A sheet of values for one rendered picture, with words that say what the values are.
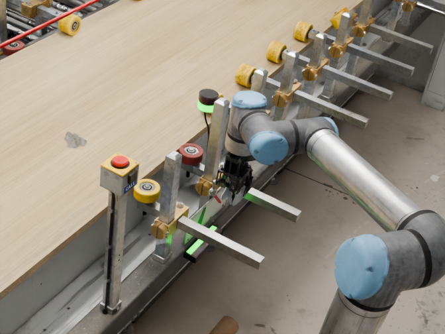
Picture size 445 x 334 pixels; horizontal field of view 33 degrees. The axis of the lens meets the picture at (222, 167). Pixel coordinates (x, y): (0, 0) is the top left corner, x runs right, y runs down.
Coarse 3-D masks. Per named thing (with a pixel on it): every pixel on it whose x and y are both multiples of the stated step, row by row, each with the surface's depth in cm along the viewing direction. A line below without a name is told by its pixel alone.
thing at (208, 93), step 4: (200, 92) 230; (204, 92) 230; (208, 92) 230; (212, 92) 230; (216, 92) 231; (204, 96) 228; (208, 96) 228; (212, 96) 228; (216, 96) 229; (204, 112) 234; (212, 112) 231; (204, 116) 234; (208, 128) 236; (208, 132) 236; (208, 136) 237; (208, 140) 238
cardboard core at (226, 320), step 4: (224, 316) 306; (228, 316) 305; (220, 320) 306; (224, 320) 303; (228, 320) 303; (232, 320) 303; (220, 324) 301; (224, 324) 301; (228, 324) 301; (232, 324) 302; (236, 324) 304; (216, 328) 300; (220, 328) 299; (224, 328) 300; (228, 328) 300; (232, 328) 302; (236, 328) 304; (212, 332) 298; (216, 332) 297; (220, 332) 298; (224, 332) 298; (228, 332) 299; (232, 332) 301
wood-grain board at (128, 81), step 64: (128, 0) 334; (192, 0) 342; (256, 0) 352; (320, 0) 361; (0, 64) 277; (64, 64) 283; (128, 64) 290; (192, 64) 296; (256, 64) 303; (0, 128) 246; (64, 128) 251; (128, 128) 256; (192, 128) 261; (0, 192) 221; (64, 192) 225; (128, 192) 232; (0, 256) 201
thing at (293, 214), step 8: (184, 168) 253; (192, 168) 251; (200, 168) 250; (200, 176) 251; (248, 192) 244; (256, 192) 244; (256, 200) 243; (264, 200) 242; (272, 200) 242; (272, 208) 241; (280, 208) 240; (288, 208) 240; (288, 216) 240; (296, 216) 238
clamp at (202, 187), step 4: (220, 172) 248; (200, 180) 245; (204, 180) 244; (208, 180) 244; (196, 184) 245; (200, 184) 243; (204, 184) 242; (208, 184) 243; (212, 184) 243; (196, 188) 245; (200, 188) 244; (204, 188) 243; (208, 188) 242; (216, 188) 247; (200, 192) 245; (204, 192) 244; (208, 192) 243
